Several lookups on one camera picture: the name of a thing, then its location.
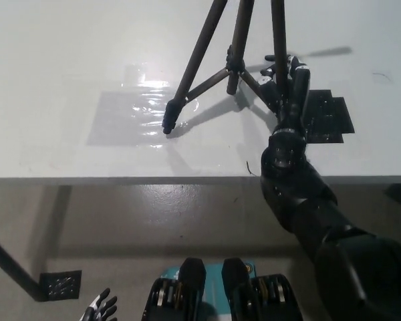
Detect bronze and black camera tripod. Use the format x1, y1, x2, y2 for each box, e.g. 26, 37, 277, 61
161, 0, 290, 135

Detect black table leg base plate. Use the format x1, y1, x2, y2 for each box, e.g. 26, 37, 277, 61
39, 269, 82, 300

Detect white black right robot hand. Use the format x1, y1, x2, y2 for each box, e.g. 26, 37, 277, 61
259, 53, 312, 134

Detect clear tape patch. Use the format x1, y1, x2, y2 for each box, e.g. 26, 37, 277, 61
86, 62, 201, 148

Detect black tape patch on table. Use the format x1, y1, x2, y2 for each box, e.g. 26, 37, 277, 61
302, 88, 357, 144

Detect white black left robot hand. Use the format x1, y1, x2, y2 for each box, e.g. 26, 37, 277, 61
78, 288, 118, 321

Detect black robot legs with teal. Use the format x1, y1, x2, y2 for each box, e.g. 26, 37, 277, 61
140, 257, 303, 321

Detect black table leg bar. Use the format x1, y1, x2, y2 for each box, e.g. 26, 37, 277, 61
0, 230, 44, 304

